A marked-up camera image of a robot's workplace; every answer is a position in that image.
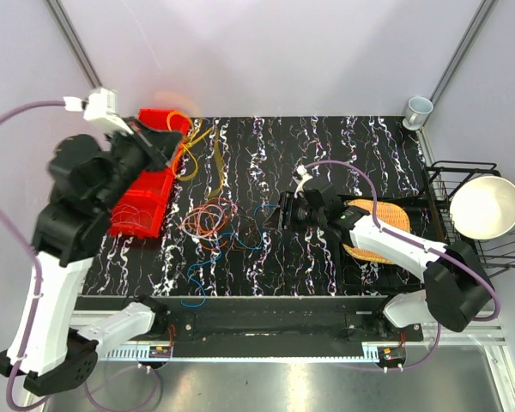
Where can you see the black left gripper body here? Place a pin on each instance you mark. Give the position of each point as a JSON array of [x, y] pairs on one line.
[[139, 147]]

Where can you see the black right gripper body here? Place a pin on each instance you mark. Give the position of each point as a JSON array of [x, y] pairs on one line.
[[299, 213]]

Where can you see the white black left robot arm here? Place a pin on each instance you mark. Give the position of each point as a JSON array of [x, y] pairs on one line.
[[88, 182]]

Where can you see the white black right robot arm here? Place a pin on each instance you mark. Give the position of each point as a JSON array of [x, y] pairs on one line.
[[455, 286]]

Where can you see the red storage bin row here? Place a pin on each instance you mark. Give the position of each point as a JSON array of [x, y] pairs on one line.
[[141, 210]]

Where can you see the white mug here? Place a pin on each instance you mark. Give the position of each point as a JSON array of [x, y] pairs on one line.
[[417, 111]]

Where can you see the white bowl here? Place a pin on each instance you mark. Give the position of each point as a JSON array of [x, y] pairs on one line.
[[484, 208]]

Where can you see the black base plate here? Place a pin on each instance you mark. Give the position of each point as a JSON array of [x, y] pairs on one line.
[[252, 317]]

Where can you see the black wire dish rack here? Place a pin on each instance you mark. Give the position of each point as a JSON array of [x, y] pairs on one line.
[[442, 179]]

